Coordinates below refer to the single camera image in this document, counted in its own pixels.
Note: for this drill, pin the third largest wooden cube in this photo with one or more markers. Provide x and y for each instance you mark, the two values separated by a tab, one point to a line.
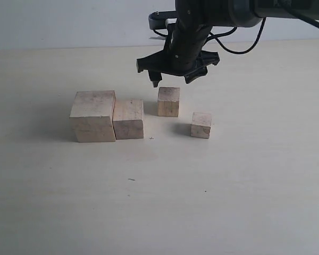
168	101

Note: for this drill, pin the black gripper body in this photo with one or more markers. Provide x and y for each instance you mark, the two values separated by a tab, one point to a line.
183	50

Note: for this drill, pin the second largest wooden cube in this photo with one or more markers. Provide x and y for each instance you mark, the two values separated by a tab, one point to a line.
128	119

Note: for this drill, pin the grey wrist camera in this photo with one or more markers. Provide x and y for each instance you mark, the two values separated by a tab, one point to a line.
157	20

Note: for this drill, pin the smallest wooden cube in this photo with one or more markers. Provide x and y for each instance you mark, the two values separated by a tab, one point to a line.
201	125

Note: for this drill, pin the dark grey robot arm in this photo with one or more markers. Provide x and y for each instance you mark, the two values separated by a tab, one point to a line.
194	23

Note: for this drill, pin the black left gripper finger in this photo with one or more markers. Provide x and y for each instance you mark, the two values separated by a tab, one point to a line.
153	64

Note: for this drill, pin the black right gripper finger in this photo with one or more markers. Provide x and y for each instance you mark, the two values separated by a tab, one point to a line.
197	73

